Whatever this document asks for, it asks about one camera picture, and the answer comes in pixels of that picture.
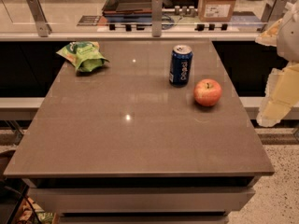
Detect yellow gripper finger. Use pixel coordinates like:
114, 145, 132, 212
255, 19, 282, 47
256, 63, 299, 127

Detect red yellow apple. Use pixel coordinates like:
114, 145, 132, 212
193, 79, 222, 106

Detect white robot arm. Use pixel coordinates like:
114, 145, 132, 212
255, 1, 299, 127

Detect green rice chip bag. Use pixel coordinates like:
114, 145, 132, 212
57, 41, 107, 73

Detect brown cardboard box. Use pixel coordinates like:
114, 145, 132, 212
198, 0, 236, 21

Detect blue Pepsi can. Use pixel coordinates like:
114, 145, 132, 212
169, 45, 193, 87

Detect grey table drawer base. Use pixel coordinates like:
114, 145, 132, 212
29, 187, 255, 224

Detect orange black tray stack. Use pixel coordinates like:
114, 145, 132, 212
102, 0, 151, 15

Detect right metal glass bracket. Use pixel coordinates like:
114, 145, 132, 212
259, 0, 288, 32

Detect left metal glass bracket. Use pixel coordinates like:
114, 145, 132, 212
26, 0, 51, 37

